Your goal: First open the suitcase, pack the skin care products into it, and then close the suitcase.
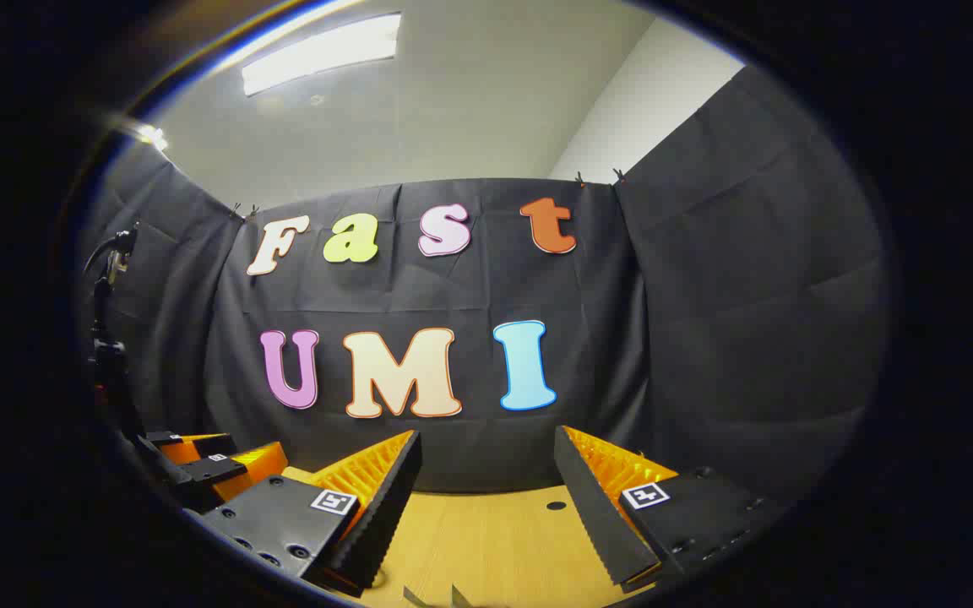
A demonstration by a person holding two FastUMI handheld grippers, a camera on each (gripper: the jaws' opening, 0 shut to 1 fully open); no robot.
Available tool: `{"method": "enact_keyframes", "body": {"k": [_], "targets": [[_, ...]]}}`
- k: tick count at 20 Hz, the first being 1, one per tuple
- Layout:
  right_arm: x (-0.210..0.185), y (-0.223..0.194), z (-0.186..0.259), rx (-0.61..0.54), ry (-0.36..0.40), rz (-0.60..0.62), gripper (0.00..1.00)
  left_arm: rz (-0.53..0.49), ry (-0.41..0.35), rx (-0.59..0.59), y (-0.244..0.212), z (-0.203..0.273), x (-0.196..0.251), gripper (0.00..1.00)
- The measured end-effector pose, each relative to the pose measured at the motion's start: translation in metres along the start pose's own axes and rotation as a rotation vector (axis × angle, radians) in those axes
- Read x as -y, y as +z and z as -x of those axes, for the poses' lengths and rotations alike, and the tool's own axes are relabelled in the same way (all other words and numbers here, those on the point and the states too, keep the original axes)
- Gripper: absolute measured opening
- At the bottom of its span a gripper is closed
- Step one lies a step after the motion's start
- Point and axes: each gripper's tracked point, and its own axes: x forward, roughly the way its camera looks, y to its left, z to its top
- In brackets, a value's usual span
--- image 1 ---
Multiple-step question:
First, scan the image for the black backdrop cloth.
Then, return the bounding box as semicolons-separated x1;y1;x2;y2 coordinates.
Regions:
73;63;893;508

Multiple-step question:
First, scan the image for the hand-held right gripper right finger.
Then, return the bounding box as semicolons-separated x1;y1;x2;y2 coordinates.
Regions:
552;424;793;592

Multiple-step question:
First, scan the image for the ceiling light panel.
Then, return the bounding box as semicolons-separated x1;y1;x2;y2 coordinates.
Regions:
240;12;404;97
133;121;170;155

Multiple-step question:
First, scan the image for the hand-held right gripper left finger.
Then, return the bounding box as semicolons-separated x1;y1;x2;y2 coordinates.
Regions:
189;429;424;596

